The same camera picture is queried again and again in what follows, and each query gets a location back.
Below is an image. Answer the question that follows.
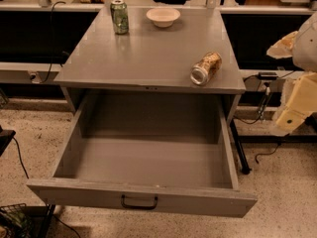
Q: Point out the black floor cable left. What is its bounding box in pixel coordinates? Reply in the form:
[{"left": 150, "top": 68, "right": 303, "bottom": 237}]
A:
[{"left": 11, "top": 136, "right": 31, "bottom": 180}]

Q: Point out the white paper bowl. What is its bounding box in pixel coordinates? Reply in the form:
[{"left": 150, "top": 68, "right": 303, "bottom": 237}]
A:
[{"left": 147, "top": 8, "right": 180, "bottom": 28}]

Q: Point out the open grey top drawer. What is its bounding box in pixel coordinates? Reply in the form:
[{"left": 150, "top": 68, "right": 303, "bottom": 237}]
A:
[{"left": 28, "top": 90, "right": 257, "bottom": 217}]

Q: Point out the black drawer handle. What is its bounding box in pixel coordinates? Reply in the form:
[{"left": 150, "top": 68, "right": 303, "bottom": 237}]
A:
[{"left": 121, "top": 194, "right": 159, "bottom": 210}]

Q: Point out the black floor cable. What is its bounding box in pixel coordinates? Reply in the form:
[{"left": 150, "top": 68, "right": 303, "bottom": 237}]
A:
[
  {"left": 254, "top": 142, "right": 282, "bottom": 165},
  {"left": 11, "top": 136, "right": 31, "bottom": 180}
]

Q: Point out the gold soda can lying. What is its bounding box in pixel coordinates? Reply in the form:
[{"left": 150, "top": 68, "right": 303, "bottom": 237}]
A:
[{"left": 190, "top": 53, "right": 222, "bottom": 85}]

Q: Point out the green soda can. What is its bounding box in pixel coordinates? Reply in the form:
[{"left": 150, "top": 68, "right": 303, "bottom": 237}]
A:
[{"left": 110, "top": 0, "right": 129, "bottom": 35}]

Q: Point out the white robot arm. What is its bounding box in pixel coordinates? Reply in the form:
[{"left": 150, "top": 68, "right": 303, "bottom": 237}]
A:
[{"left": 266, "top": 13, "right": 317, "bottom": 136}]

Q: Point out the black stand leg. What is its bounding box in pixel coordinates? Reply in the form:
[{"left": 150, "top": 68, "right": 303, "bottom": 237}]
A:
[{"left": 230, "top": 121, "right": 251, "bottom": 175}]

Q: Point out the black floor cable right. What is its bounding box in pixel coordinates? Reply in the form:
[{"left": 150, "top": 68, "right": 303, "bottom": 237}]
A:
[{"left": 254, "top": 142, "right": 282, "bottom": 165}]

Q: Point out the grey cabinet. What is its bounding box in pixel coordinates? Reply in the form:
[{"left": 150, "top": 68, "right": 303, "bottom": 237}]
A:
[{"left": 54, "top": 7, "right": 246, "bottom": 119}]

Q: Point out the black wire basket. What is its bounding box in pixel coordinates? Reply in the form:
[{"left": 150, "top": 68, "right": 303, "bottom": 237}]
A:
[{"left": 0, "top": 203, "right": 34, "bottom": 238}]

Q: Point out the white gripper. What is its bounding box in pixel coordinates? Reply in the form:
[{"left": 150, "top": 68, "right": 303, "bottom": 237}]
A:
[{"left": 271, "top": 72, "right": 317, "bottom": 136}]

